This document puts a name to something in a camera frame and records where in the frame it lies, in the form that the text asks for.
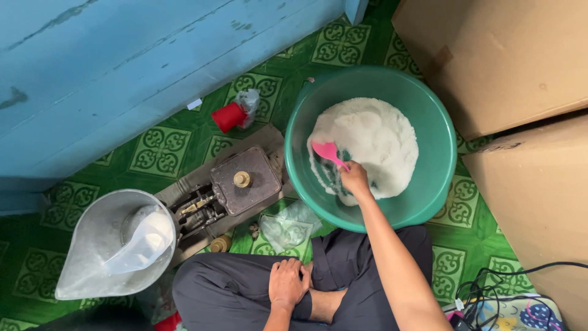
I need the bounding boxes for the black cables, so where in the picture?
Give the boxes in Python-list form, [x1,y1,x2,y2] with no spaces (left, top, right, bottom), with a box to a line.
[454,261,588,331]

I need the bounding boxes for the red thread spool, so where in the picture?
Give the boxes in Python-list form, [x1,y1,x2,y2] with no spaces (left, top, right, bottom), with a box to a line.
[211,101,248,134]

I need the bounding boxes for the colourful patterned bag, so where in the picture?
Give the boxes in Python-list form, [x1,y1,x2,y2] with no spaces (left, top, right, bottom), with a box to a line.
[442,293,567,331]

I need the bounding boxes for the crumpled clear plastic bag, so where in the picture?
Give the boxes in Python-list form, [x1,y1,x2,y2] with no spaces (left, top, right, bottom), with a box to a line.
[234,88,262,130]

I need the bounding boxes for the old metal balance scale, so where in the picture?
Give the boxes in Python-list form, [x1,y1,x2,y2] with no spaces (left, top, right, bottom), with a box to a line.
[171,146,284,242]

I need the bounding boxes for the large cardboard box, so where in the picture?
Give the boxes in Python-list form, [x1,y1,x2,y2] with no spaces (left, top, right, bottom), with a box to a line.
[391,0,588,142]
[461,112,588,331]

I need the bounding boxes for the green plastic basin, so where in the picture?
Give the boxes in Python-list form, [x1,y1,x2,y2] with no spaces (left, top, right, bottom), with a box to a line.
[284,65,458,234]

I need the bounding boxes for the person's left hand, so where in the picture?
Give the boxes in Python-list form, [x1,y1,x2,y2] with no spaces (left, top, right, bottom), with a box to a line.
[268,258,311,314]

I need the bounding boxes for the person's dark trousers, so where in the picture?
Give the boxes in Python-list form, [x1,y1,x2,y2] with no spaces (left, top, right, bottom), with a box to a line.
[172,224,434,331]

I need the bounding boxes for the clear bag of sugar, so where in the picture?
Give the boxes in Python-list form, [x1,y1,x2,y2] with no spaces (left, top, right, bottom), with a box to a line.
[103,205,175,276]

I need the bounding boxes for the pink plastic spoon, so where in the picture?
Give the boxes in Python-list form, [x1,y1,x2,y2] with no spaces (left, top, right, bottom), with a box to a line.
[311,141,351,173]

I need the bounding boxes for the metal scale pan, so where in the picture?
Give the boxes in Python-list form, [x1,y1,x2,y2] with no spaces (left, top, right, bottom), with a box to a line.
[55,189,179,301]

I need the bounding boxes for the person's right hand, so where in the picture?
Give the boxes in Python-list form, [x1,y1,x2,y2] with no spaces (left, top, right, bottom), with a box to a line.
[337,160,371,197]

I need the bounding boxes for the red plastic packet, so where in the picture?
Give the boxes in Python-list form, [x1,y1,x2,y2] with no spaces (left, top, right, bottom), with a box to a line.
[153,311,183,331]

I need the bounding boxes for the pile of clear plastic bags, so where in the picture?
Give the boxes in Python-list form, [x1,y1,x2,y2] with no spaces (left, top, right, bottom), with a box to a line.
[258,200,323,255]

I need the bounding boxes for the heap of white sugar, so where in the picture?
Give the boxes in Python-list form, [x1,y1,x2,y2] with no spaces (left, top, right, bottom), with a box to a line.
[306,97,420,207]

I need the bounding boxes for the blue wooden post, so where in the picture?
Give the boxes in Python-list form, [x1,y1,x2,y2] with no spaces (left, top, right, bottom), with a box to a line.
[345,0,369,26]

